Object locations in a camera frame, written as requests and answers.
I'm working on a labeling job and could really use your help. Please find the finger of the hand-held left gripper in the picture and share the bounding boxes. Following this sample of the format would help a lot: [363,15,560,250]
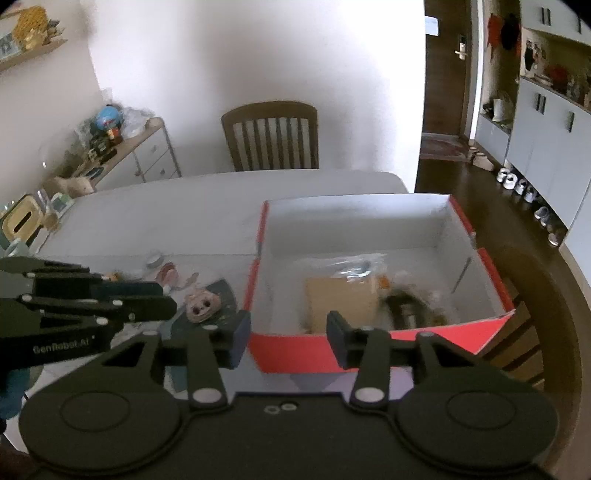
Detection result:
[18,295,178,324]
[0,256,166,301]

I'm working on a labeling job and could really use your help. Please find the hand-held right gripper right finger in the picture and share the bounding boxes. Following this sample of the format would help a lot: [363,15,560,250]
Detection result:
[326,311,483,411]

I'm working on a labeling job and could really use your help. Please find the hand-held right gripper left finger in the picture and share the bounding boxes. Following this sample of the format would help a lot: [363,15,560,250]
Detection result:
[99,310,252,411]

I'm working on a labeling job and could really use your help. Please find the tan rectangular packet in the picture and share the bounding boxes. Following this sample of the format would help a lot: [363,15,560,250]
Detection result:
[306,275,380,334]

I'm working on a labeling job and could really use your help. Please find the red cardboard box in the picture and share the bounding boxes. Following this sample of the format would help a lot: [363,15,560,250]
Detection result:
[243,194,516,374]

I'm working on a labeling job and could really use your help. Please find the pink pig toy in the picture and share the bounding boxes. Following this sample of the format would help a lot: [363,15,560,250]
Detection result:
[187,288,222,323]

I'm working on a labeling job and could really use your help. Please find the black gadget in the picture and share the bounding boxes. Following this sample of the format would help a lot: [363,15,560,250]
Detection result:
[384,282,448,329]

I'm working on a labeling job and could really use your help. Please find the clear plastic bag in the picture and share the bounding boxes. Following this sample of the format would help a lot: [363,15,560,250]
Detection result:
[295,253,391,283]

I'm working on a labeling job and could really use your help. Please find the person's left hand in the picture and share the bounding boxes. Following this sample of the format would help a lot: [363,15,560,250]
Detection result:
[0,367,33,418]

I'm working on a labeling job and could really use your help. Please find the small pink packet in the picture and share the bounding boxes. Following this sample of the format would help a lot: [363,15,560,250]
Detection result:
[156,261,179,289]

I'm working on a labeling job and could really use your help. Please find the dark round placemat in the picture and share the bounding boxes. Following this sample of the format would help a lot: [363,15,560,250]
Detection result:
[159,278,241,391]

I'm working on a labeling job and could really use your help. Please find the pale green mug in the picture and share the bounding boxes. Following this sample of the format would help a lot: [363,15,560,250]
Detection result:
[0,237,31,259]

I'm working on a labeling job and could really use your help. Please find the clear drinking glass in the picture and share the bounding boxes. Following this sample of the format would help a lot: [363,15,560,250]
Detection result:
[37,187,61,229]

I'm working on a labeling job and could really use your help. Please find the beige cloth pouch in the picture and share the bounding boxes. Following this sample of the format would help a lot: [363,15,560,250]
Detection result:
[55,175,96,197]

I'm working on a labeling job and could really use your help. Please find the yellow tissue box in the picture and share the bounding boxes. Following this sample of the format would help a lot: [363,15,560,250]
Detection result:
[2,194,45,243]

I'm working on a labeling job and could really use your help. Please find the white drawer sideboard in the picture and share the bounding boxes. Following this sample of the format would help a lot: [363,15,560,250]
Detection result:
[69,117,182,192]

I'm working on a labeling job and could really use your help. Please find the crumpled plastic bag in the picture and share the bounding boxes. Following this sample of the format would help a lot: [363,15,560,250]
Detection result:
[122,108,151,137]

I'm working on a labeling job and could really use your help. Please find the blue globe toy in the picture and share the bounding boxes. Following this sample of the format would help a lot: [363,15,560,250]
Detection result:
[95,105,123,132]

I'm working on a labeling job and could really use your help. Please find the wooden slat-back chair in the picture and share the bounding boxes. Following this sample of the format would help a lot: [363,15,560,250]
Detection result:
[221,100,320,172]
[480,244,585,476]

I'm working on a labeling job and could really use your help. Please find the patterned door rug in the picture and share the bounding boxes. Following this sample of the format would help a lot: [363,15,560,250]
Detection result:
[419,135,472,162]

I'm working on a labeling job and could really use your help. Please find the beige slipper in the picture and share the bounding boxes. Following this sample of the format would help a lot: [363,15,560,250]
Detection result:
[468,148,495,171]

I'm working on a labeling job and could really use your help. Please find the row of shoes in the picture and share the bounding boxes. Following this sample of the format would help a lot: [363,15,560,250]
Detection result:
[496,166,567,248]

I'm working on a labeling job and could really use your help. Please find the white refrigerator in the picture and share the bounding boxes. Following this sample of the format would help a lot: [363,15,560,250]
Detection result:
[560,194,591,265]

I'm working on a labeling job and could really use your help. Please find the brown wooden door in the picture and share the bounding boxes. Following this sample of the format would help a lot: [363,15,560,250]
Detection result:
[418,0,476,139]

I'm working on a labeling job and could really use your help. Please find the golden ornament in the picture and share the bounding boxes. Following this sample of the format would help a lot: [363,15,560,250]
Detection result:
[11,7,49,49]

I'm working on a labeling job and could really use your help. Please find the red hanging decoration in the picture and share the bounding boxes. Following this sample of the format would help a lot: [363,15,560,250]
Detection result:
[487,14,507,48]

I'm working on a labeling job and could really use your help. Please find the wooden wall shelf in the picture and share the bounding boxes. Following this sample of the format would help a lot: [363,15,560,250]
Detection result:
[0,38,68,71]

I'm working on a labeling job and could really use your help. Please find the grey wall cabinet unit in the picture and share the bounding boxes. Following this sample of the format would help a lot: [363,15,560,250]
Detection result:
[471,0,591,232]

